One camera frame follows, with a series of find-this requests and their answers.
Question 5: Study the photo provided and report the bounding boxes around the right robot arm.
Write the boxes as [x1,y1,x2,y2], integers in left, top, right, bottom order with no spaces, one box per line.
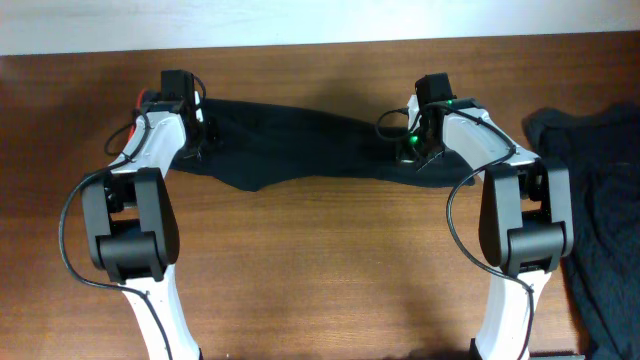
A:
[406,96,574,360]

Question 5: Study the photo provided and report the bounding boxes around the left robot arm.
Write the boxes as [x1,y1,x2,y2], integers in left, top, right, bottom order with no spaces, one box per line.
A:
[81,100,204,359]

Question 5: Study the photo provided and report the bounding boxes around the dark clothes pile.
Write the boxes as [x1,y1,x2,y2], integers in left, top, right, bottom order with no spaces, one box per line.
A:
[524,103,639,359]

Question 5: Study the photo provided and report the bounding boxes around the black leggings red waistband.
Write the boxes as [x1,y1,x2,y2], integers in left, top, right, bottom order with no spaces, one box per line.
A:
[170,99,471,192]

